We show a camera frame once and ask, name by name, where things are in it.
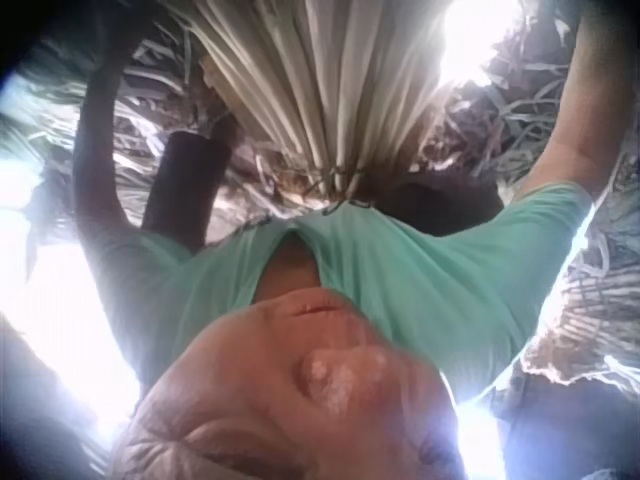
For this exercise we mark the bundle of pale leaf strips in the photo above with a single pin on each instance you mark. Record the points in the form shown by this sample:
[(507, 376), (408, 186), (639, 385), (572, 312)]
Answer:
[(345, 85)]

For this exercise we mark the heap of grey leaf strips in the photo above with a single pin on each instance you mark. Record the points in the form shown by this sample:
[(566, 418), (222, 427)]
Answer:
[(530, 95)]

